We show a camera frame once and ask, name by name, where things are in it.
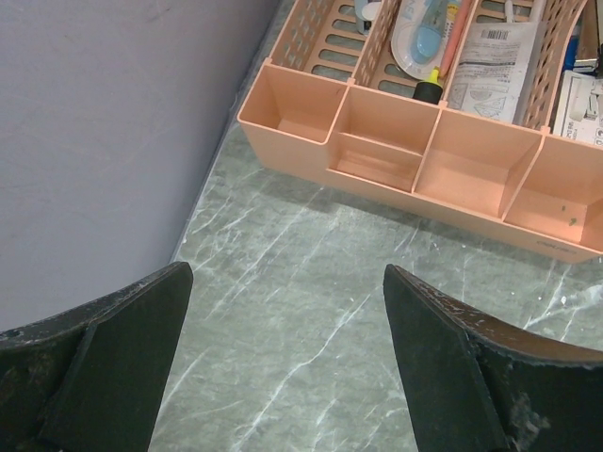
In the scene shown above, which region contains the yellow highlighter pen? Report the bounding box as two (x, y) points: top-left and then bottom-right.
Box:
(413, 66), (443, 105)

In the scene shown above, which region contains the orange plastic desk organizer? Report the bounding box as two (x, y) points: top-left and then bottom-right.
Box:
(238, 1), (602, 263)

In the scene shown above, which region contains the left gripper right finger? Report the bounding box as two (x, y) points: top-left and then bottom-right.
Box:
(383, 265), (602, 451)

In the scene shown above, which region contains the ruler set package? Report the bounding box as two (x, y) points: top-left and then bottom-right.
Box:
(448, 1), (546, 124)

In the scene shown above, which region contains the blue correction tape pack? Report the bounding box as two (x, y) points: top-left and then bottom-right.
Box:
(390, 0), (461, 80)

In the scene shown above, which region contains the white stapler box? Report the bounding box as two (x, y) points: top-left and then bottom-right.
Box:
(553, 71), (602, 147)

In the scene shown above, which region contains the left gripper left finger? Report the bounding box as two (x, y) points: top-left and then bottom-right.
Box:
(1, 262), (193, 451)

